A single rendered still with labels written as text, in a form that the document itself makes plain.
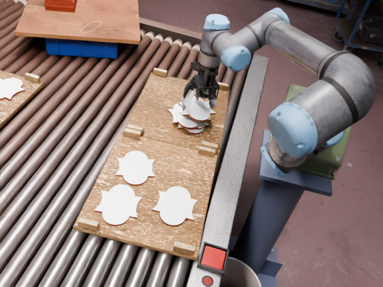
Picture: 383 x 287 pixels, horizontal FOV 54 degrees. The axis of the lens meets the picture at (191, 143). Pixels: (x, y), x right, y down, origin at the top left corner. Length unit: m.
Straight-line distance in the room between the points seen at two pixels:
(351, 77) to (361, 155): 2.39
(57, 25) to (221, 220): 1.08
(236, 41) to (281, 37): 0.13
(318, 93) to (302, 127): 0.08
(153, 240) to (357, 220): 1.84
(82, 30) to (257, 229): 1.15
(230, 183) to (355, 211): 1.59
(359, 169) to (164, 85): 1.88
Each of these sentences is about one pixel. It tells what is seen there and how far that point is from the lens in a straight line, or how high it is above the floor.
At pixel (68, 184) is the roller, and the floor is 0.92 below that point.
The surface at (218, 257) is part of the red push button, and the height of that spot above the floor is 0.93.
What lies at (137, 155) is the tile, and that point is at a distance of 1.26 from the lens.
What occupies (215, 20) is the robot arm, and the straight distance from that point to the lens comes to 1.16.
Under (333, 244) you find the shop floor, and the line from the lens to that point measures 2.49.
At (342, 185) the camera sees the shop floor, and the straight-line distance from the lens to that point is 2.85.
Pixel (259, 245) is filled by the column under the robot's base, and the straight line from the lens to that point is 1.82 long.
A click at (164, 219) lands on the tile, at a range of 1.10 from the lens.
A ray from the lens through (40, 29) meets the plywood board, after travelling 1.72.
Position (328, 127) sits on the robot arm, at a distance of 0.79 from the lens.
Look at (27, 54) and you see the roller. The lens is 1.80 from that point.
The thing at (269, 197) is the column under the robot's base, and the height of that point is 0.69.
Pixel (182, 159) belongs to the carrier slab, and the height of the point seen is 0.94.
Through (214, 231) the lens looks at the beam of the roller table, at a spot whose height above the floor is 0.91.
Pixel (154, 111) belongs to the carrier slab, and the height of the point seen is 0.94.
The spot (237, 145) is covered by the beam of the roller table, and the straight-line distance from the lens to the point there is 1.41.
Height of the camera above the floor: 1.84
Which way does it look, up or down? 43 degrees down
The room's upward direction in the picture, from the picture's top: 12 degrees clockwise
